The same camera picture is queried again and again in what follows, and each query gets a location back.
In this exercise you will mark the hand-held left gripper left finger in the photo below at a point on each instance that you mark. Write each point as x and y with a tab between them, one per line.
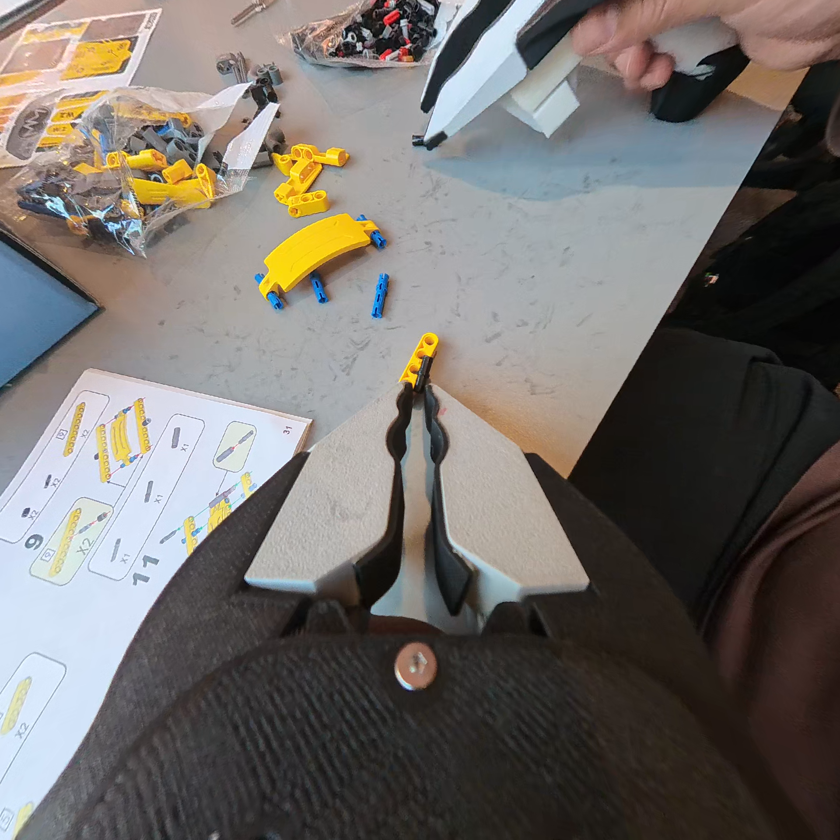
321	518

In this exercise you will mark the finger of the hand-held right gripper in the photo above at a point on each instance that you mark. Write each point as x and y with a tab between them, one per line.
453	46
485	72

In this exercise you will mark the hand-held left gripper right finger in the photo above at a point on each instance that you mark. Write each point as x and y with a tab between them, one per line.
512	518

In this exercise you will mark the clear bag black red parts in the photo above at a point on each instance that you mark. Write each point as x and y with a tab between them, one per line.
374	33

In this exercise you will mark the yellow five-hole beam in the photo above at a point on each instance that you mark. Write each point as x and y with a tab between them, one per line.
425	344

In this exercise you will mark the yellow panel brick blue pin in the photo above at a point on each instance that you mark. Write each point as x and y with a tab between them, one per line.
315	253

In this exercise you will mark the clear bag of small pins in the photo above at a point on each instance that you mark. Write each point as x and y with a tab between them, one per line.
131	170

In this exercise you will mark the blue cardboard kit box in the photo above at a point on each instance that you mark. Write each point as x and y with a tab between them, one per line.
39	308

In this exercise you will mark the person's right hand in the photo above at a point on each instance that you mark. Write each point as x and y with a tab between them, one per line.
754	26

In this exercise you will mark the yellow pin connector block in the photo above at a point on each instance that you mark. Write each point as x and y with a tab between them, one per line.
337	156
303	153

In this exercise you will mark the person's black pants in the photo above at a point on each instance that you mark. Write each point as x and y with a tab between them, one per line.
689	472

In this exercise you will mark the yellow curved liftarm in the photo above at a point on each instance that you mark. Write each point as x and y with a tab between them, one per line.
298	182

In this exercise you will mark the yellow small bush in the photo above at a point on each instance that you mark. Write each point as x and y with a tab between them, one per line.
282	164

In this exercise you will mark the yellow short holed beam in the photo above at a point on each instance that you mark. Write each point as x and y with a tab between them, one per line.
308	203

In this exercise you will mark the open instruction booklet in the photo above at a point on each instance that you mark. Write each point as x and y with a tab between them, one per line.
98	558

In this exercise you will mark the person's brown shirt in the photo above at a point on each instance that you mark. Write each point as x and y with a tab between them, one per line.
787	656

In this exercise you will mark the black backpack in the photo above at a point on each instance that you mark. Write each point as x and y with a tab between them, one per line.
774	262

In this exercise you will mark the sticker sheet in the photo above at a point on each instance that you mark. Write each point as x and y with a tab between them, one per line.
65	59

